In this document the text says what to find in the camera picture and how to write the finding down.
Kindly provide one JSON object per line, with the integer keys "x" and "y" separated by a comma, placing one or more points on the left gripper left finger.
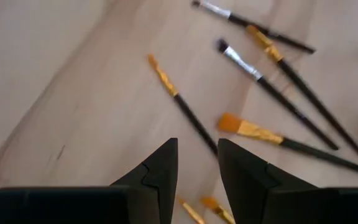
{"x": 157, "y": 186}

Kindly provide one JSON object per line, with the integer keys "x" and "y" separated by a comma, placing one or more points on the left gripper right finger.
{"x": 244, "y": 180}

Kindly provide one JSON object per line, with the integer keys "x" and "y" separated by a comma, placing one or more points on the orange-bristle paintbrush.
{"x": 219, "y": 210}
{"x": 259, "y": 132}

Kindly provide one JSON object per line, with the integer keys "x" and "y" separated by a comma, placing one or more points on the long paintbrush gold ferrule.
{"x": 197, "y": 126}

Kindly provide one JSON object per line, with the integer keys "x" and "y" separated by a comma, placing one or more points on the black paintbrush silver ferrule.
{"x": 291, "y": 107}
{"x": 291, "y": 42}

